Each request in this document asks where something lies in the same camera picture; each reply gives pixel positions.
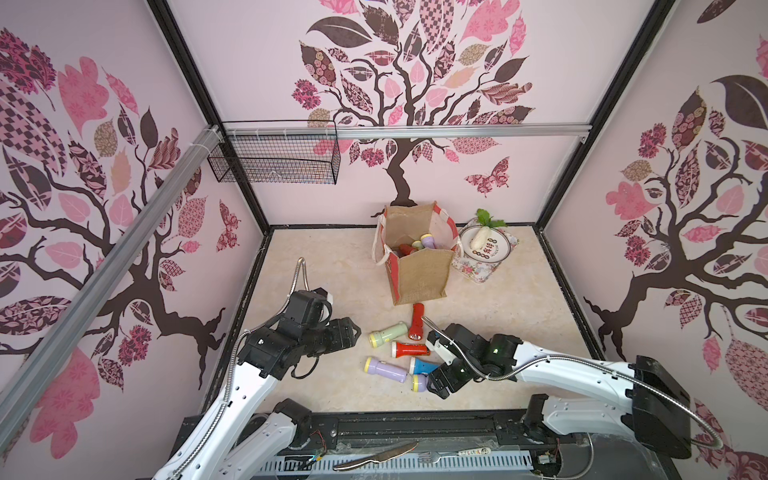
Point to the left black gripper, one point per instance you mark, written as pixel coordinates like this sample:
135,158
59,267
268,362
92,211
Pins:
341,337

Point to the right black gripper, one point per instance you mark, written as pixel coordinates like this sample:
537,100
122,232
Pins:
447,377

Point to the purple flashlight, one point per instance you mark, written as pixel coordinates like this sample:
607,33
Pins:
374,366
419,383
428,241

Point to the brown jute tote bag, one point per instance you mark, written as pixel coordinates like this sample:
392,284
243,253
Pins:
424,274

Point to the red flashlight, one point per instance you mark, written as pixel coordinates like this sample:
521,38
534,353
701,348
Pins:
399,350
416,330
405,249

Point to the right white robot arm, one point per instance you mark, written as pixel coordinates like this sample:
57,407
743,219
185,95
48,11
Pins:
639,400

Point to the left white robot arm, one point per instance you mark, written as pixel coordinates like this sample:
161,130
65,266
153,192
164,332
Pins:
207,452

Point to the blue flashlight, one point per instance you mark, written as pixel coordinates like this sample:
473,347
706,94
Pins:
421,367

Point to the white toy radish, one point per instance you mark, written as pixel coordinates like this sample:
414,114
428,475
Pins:
486,222

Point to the grey slotted cable duct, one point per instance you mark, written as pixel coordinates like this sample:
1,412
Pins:
300,467

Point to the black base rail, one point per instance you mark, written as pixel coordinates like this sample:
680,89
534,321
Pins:
336,430

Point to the black wire basket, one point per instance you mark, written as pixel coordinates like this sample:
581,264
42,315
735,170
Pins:
278,151

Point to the horizontal aluminium rail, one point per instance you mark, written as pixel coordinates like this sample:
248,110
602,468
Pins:
394,132

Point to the diagonal aluminium rail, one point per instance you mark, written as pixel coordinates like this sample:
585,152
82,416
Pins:
44,363

